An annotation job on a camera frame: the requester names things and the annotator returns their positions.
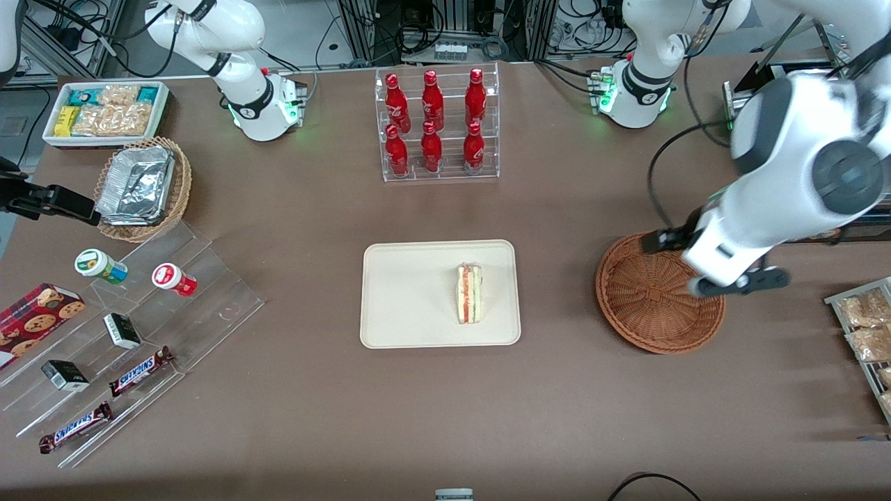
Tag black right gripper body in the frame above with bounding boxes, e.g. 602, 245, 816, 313
0, 157, 33, 214

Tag triangular sandwich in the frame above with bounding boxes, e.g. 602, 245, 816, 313
456, 262, 484, 326

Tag dark brown wicker basket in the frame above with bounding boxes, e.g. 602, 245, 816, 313
595, 231, 726, 356

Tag aluminium foil tray stack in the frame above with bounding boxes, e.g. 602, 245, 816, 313
95, 145, 175, 228

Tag light brown wicker basket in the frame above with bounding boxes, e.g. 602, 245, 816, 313
93, 136, 193, 244

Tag cream plastic tray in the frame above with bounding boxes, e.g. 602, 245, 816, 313
359, 239, 521, 349

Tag green lid snack cup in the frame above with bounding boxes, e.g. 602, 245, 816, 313
74, 248, 129, 285

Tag clear cracker bag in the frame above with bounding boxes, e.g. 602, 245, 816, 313
72, 103, 152, 137
97, 85, 141, 106

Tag red cookie box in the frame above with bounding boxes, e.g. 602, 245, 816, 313
0, 283, 86, 370

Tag red lid snack cup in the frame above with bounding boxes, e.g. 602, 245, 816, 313
152, 263, 198, 298

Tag white snack bin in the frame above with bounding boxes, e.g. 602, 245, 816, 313
42, 81, 171, 149

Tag small black box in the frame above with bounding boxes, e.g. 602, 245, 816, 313
40, 360, 90, 392
103, 313, 143, 350

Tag grey box with green light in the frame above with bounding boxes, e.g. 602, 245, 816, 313
722, 80, 740, 133

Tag clear snack bag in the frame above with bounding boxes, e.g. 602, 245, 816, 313
837, 288, 891, 329
845, 326, 891, 364

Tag clear acrylic stepped stand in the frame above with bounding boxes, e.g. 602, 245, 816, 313
0, 219, 266, 469

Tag snickers bar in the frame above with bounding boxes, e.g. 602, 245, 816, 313
109, 346, 175, 398
38, 401, 114, 454

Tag black food warmer cabinet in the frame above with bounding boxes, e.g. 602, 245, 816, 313
731, 10, 891, 244

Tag red cola bottle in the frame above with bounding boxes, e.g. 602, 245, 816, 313
463, 122, 485, 175
385, 73, 411, 133
385, 125, 409, 177
420, 122, 443, 173
465, 67, 487, 127
422, 70, 445, 132

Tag clear acrylic bottle rack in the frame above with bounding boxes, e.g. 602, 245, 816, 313
374, 61, 500, 183

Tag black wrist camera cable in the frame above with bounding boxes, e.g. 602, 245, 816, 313
647, 7, 736, 234

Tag grey wire rack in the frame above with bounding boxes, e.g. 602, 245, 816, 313
824, 276, 891, 427

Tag black cable loop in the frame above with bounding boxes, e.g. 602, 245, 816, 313
608, 472, 704, 501

